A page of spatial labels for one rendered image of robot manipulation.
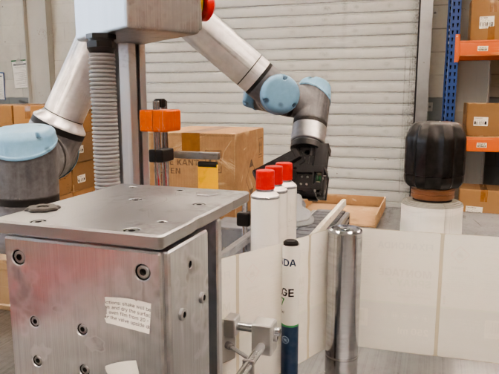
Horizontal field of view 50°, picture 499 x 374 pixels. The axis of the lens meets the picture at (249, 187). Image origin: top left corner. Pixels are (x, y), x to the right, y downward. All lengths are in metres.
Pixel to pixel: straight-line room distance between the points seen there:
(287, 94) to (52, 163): 0.47
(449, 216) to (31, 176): 0.72
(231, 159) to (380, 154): 3.77
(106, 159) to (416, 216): 0.42
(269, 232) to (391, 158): 4.17
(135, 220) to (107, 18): 0.40
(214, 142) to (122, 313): 1.09
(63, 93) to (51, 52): 5.24
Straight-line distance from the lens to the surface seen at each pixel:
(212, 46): 1.03
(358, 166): 5.08
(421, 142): 0.76
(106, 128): 0.66
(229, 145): 1.36
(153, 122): 0.73
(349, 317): 0.62
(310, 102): 1.18
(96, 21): 0.70
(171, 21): 0.64
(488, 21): 4.48
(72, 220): 0.32
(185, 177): 1.41
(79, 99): 1.19
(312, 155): 1.15
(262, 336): 0.50
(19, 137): 1.06
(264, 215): 0.93
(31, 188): 1.07
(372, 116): 5.04
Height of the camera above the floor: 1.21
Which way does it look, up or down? 10 degrees down
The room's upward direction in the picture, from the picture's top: straight up
